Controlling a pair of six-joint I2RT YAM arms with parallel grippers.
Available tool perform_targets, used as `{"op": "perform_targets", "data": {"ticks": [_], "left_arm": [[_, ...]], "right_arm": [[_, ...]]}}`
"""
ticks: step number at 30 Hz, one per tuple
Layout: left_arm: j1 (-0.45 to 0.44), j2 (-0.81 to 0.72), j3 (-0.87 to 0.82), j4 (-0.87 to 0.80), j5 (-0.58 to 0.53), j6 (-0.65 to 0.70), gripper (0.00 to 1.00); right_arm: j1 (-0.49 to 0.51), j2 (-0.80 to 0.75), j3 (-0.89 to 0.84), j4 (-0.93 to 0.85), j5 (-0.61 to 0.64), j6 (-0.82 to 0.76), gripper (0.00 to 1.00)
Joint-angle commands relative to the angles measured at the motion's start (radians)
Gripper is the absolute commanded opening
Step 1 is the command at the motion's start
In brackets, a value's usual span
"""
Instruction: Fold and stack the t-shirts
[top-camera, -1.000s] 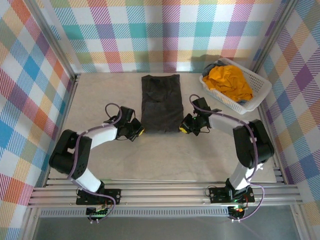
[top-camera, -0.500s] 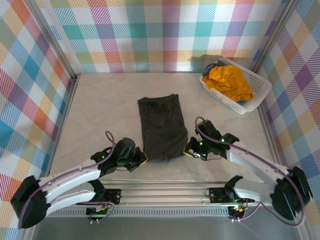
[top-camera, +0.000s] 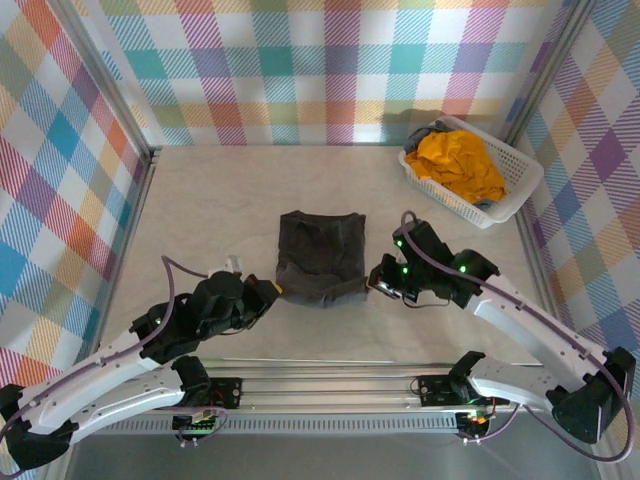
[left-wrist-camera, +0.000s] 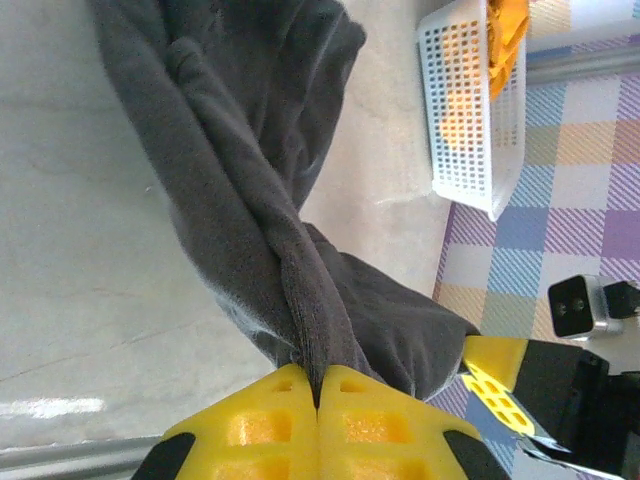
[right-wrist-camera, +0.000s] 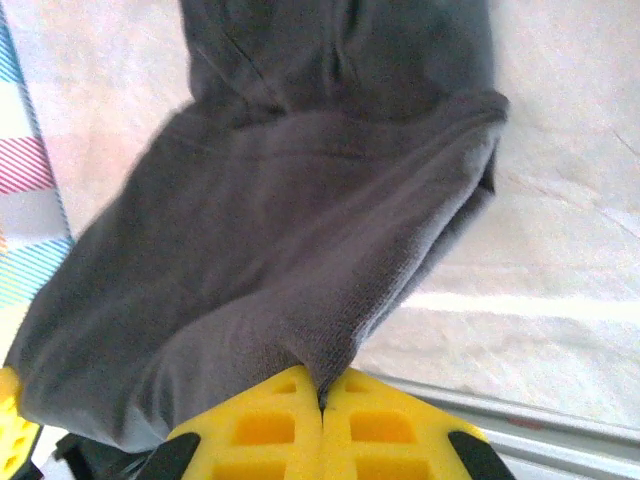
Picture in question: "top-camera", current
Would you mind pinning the aluminium frame post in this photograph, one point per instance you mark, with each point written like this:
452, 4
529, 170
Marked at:
105, 80
547, 70

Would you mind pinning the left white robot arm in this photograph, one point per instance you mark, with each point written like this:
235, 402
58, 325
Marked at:
125, 395

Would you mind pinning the aluminium side rail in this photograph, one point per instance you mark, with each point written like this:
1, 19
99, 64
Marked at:
126, 245
539, 257

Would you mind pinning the control board with green light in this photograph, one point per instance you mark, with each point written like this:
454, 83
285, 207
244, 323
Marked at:
195, 425

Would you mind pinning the control board with orange part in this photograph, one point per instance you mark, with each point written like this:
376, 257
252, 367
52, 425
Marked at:
472, 420

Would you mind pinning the wide aluminium base rail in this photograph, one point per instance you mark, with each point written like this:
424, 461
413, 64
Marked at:
325, 390

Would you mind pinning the dark grey t-shirt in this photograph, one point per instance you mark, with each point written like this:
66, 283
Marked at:
320, 250

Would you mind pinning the grey crumpled garment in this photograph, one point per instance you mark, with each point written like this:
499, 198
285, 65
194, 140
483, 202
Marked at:
415, 140

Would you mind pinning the white plastic mesh basket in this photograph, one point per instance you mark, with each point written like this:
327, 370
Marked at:
520, 170

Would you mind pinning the blue crumpled garment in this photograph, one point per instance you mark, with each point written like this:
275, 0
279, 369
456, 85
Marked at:
484, 204

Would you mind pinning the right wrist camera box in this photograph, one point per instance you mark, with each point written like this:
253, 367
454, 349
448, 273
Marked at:
422, 240

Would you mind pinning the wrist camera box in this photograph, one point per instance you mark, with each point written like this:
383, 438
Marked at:
422, 240
225, 286

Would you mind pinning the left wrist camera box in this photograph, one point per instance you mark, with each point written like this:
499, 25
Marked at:
225, 286

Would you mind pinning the orange t-shirt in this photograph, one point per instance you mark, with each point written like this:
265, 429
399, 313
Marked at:
455, 165

